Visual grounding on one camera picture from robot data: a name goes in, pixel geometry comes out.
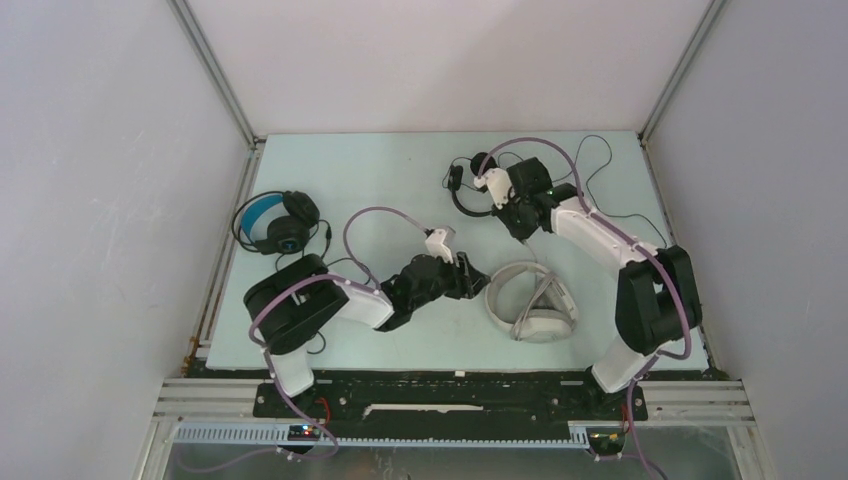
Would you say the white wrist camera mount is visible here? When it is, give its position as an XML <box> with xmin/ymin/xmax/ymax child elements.
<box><xmin>425</xmin><ymin>226</ymin><xmax>456</xmax><ymax>264</ymax></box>
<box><xmin>473</xmin><ymin>168</ymin><xmax>513</xmax><ymax>210</ymax></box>

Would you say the white gaming headset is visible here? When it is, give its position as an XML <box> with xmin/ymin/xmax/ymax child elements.
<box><xmin>484</xmin><ymin>261</ymin><xmax>579</xmax><ymax>343</ymax></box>

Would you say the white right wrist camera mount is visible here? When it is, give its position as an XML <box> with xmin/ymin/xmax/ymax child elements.
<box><xmin>473</xmin><ymin>168</ymin><xmax>513</xmax><ymax>210</ymax></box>

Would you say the small black on-ear headphones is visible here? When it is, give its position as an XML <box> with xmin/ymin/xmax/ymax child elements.
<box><xmin>442</xmin><ymin>152</ymin><xmax>515</xmax><ymax>218</ymax></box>

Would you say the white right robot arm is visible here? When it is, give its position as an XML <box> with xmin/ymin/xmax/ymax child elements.
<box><xmin>475</xmin><ymin>158</ymin><xmax>702</xmax><ymax>418</ymax></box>

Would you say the white slotted cable duct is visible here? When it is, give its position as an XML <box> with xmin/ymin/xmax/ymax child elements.
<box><xmin>173</xmin><ymin>422</ymin><xmax>622</xmax><ymax>449</ymax></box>

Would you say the aluminium frame post left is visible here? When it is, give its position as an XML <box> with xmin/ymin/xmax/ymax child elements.
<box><xmin>167</xmin><ymin>0</ymin><xmax>259</xmax><ymax>150</ymax></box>

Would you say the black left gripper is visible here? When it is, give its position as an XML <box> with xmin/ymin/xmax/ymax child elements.
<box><xmin>409</xmin><ymin>249</ymin><xmax>489</xmax><ymax>310</ymax></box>

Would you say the grey USB headset cable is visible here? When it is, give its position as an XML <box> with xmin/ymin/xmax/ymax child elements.
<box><xmin>513</xmin><ymin>241</ymin><xmax>561</xmax><ymax>340</ymax></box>

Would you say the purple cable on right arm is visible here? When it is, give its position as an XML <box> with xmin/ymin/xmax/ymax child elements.
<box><xmin>475</xmin><ymin>137</ymin><xmax>694</xmax><ymax>480</ymax></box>

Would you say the aluminium frame post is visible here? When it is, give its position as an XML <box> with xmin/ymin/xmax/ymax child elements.
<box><xmin>639</xmin><ymin>0</ymin><xmax>730</xmax><ymax>145</ymax></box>
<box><xmin>167</xmin><ymin>0</ymin><xmax>259</xmax><ymax>150</ymax></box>

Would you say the aluminium frame post right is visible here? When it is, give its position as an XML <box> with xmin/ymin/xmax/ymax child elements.
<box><xmin>639</xmin><ymin>0</ymin><xmax>730</xmax><ymax>145</ymax></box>

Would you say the thin black headphone cable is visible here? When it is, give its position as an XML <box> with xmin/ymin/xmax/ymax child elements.
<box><xmin>496</xmin><ymin>134</ymin><xmax>669</xmax><ymax>250</ymax></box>

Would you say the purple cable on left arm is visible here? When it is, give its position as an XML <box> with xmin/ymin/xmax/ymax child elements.
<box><xmin>248</xmin><ymin>206</ymin><xmax>432</xmax><ymax>462</ymax></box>

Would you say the black and blue headset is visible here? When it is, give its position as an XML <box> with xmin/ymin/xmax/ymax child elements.
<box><xmin>230</xmin><ymin>191</ymin><xmax>321</xmax><ymax>255</ymax></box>

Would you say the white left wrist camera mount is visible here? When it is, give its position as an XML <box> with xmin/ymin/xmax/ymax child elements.
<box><xmin>425</xmin><ymin>226</ymin><xmax>456</xmax><ymax>264</ymax></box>

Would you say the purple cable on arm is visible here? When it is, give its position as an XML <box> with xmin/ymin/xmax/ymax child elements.
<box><xmin>475</xmin><ymin>137</ymin><xmax>694</xmax><ymax>480</ymax></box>
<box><xmin>248</xmin><ymin>206</ymin><xmax>432</xmax><ymax>462</ymax></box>

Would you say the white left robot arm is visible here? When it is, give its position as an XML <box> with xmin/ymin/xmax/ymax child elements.
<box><xmin>243</xmin><ymin>252</ymin><xmax>491</xmax><ymax>417</ymax></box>

